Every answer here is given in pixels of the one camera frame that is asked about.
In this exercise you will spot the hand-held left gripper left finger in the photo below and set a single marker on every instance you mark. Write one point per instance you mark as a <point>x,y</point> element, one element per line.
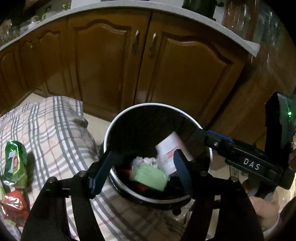
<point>101,173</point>

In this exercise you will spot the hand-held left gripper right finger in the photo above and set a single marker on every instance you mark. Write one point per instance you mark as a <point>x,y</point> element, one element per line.
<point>182,171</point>

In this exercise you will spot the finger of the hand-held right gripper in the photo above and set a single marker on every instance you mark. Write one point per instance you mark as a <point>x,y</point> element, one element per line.
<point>215,142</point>

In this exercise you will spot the white paper box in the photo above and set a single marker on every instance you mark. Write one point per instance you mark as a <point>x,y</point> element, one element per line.
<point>170,150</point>

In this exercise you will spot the green carton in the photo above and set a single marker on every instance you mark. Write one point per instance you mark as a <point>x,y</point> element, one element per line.
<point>149,177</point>

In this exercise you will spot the round white black trash bin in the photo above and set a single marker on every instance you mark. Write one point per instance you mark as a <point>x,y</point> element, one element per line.
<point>143,129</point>

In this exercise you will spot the person's right hand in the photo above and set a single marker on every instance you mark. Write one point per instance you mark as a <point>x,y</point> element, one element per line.
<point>264,213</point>

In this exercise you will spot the grey plaid tablecloth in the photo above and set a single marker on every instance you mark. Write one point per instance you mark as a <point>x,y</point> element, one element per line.
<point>57,139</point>

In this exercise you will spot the crushed green can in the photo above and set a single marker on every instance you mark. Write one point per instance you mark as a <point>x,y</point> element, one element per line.
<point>15,160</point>

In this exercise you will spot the red snack wrapper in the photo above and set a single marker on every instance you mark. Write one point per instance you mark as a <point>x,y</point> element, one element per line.
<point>13,204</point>

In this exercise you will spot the brown lower kitchen cabinets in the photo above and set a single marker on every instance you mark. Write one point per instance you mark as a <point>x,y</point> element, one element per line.
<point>104,69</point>

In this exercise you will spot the tall brown wooden cabinet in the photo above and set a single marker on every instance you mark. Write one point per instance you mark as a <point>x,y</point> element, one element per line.
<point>266,34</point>

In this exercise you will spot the black cooking pot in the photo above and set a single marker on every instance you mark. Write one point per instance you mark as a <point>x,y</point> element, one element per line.
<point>198,5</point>

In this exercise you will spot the white kitchen countertop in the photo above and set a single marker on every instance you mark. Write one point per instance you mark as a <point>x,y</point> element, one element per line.
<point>161,7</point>

